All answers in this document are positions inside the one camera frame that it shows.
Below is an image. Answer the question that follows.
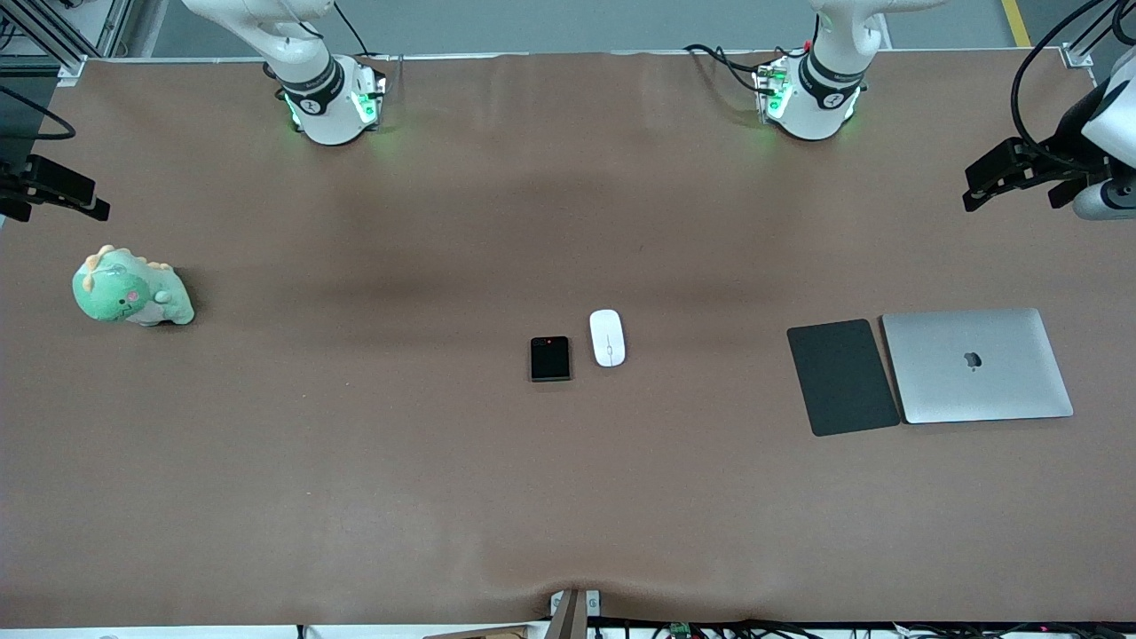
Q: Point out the white computer mouse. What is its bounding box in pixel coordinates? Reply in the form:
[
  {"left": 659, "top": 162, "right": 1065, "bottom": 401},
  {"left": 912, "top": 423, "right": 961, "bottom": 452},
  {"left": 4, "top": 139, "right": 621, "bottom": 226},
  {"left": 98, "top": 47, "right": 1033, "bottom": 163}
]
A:
[{"left": 589, "top": 309, "right": 627, "bottom": 368}]

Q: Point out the black flip phone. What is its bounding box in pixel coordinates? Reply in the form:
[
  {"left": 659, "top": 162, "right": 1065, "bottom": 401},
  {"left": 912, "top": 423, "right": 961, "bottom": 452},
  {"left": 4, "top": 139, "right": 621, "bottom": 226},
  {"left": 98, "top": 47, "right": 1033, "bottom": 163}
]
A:
[{"left": 530, "top": 335, "right": 572, "bottom": 383}]

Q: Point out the dark grey mouse pad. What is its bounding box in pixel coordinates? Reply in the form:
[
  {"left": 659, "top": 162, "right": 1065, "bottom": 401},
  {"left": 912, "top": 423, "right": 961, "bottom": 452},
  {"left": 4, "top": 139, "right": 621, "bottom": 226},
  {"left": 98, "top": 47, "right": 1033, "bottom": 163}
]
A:
[{"left": 786, "top": 319, "right": 902, "bottom": 438}]

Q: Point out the green dinosaur plush toy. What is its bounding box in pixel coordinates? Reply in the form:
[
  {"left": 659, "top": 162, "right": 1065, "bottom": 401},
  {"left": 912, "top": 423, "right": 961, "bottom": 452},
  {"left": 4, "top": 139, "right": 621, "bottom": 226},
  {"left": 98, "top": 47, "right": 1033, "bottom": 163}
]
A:
[{"left": 72, "top": 245, "right": 195, "bottom": 327}]

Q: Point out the silver closed laptop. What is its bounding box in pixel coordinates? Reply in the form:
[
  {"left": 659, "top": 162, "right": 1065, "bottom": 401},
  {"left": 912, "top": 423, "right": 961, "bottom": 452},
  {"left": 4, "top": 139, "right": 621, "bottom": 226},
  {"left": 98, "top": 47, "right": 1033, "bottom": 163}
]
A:
[{"left": 881, "top": 307, "right": 1075, "bottom": 425}]

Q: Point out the large table cover sheet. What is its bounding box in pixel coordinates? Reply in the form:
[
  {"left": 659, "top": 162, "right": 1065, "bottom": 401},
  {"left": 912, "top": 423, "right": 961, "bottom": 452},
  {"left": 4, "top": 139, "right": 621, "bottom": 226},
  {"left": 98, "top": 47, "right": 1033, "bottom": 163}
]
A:
[{"left": 0, "top": 49, "right": 1136, "bottom": 627}]

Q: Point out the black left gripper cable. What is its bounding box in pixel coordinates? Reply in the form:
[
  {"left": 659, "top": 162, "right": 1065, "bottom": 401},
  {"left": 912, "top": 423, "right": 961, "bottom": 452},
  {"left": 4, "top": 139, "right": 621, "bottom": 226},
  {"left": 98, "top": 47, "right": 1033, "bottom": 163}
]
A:
[{"left": 1011, "top": 0, "right": 1106, "bottom": 170}]

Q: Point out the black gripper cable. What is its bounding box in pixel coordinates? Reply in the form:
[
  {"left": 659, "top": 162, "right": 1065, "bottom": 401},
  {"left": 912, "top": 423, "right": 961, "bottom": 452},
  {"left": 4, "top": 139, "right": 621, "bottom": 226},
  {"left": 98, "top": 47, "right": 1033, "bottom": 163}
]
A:
[
  {"left": 1011, "top": 0, "right": 1106, "bottom": 170},
  {"left": 0, "top": 84, "right": 78, "bottom": 142}
]

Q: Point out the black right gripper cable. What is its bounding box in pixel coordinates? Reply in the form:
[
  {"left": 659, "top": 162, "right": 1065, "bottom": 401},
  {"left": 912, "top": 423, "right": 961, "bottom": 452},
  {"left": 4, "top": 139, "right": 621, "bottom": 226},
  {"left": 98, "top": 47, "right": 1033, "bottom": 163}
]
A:
[{"left": 0, "top": 84, "right": 78, "bottom": 142}]

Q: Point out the aluminium frame extrusion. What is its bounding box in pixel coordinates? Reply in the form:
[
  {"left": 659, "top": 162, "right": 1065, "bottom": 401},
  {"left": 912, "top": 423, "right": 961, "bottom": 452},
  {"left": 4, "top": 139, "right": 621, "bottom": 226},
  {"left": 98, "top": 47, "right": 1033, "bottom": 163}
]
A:
[
  {"left": 1061, "top": 0, "right": 1136, "bottom": 70},
  {"left": 0, "top": 0, "right": 136, "bottom": 83}
]

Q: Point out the black left arm base cable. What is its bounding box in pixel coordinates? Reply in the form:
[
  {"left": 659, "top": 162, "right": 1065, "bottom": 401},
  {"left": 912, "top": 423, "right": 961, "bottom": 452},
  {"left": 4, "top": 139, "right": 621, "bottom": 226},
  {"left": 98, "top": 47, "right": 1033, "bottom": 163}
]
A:
[{"left": 682, "top": 43, "right": 784, "bottom": 95}]

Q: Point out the black arm base cable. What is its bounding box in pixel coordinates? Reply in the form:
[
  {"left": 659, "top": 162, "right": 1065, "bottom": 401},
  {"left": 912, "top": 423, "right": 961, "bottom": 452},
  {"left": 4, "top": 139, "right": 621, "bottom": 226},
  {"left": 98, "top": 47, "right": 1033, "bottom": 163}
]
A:
[
  {"left": 330, "top": 0, "right": 375, "bottom": 61},
  {"left": 682, "top": 43, "right": 784, "bottom": 95}
]

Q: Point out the black right arm base cable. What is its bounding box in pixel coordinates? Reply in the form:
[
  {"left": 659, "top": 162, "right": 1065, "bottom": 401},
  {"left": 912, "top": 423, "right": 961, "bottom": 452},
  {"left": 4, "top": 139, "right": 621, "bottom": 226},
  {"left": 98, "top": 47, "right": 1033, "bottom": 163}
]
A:
[{"left": 330, "top": 0, "right": 375, "bottom": 61}]

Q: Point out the grey metal clamp bracket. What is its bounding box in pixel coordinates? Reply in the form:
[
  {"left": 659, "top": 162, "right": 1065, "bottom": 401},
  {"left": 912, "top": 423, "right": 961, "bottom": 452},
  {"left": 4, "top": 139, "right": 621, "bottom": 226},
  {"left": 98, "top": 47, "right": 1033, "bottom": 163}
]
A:
[{"left": 548, "top": 589, "right": 603, "bottom": 620}]

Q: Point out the brown mount post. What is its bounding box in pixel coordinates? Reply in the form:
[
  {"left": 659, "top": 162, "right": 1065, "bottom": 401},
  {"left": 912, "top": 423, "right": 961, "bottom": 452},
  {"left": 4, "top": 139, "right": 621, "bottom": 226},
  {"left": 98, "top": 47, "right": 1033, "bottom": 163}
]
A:
[{"left": 552, "top": 592, "right": 588, "bottom": 639}]

